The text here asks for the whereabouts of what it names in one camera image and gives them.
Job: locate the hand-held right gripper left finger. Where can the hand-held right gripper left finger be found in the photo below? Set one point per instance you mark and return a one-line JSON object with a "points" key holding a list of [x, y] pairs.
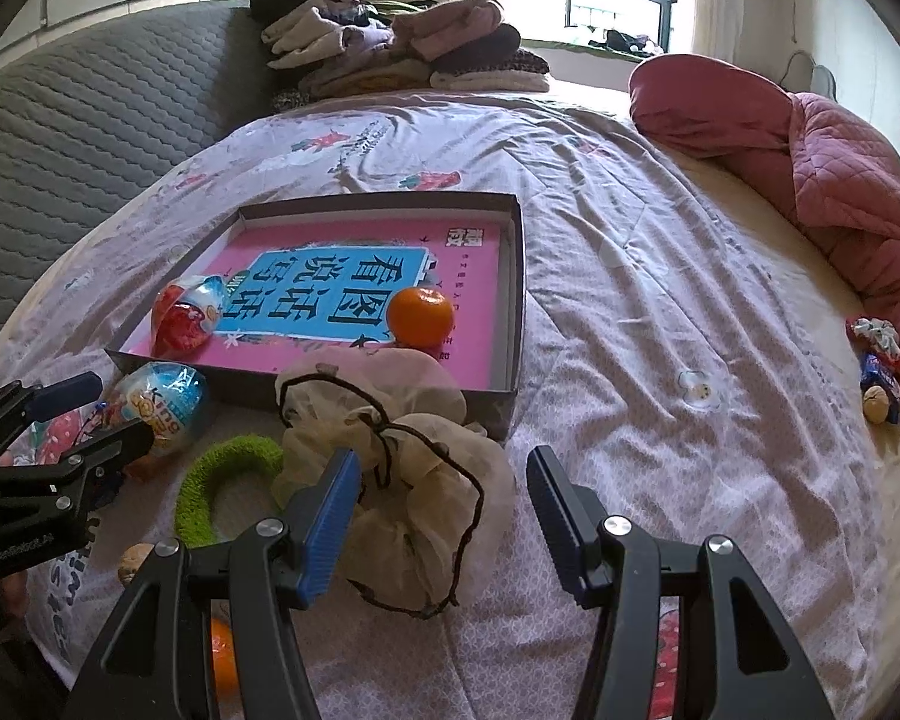
{"points": [[330, 525]]}

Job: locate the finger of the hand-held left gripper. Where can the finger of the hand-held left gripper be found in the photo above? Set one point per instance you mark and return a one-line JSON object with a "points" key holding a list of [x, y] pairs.
{"points": [[112, 450], [67, 392]]}

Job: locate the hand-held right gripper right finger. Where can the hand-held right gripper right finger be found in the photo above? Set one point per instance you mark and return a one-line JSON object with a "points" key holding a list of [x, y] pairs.
{"points": [[551, 510]]}

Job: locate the blue and red foil toy egg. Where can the blue and red foil toy egg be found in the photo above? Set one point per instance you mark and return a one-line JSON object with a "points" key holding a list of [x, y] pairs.
{"points": [[161, 401]]}

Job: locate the brown walnut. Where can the brown walnut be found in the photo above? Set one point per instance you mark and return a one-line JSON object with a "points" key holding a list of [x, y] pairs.
{"points": [[133, 564], [877, 405]]}

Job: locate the orange tangerine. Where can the orange tangerine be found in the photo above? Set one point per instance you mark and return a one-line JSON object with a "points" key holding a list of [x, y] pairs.
{"points": [[223, 656], [420, 315]]}

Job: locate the shallow brown cardboard box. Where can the shallow brown cardboard box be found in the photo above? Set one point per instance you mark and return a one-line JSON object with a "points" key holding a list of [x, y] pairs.
{"points": [[511, 292]]}

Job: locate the person's left hand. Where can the person's left hand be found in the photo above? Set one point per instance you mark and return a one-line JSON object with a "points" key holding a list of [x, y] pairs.
{"points": [[11, 594]]}

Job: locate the floral printed bedsheet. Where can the floral printed bedsheet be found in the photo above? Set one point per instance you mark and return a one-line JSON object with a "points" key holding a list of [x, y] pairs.
{"points": [[645, 315]]}

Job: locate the pink book with blue label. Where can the pink book with blue label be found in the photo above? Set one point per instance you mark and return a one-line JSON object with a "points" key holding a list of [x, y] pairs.
{"points": [[457, 300]]}

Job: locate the grey quilted headboard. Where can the grey quilted headboard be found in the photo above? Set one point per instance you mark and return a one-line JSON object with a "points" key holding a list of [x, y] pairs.
{"points": [[82, 135]]}

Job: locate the dark blue candy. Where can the dark blue candy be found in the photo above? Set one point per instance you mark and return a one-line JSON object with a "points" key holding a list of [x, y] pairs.
{"points": [[880, 371]]}

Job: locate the pink quilted blanket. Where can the pink quilted blanket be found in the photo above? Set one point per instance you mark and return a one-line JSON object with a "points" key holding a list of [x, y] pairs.
{"points": [[832, 165]]}

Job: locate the dark items on windowsill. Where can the dark items on windowsill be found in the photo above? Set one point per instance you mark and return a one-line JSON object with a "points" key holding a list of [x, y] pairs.
{"points": [[622, 41]]}

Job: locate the pile of folded clothes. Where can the pile of folded clothes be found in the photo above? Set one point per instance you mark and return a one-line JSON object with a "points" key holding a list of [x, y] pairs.
{"points": [[420, 45]]}

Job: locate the white round fan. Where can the white round fan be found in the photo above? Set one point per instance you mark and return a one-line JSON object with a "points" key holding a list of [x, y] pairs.
{"points": [[814, 75]]}

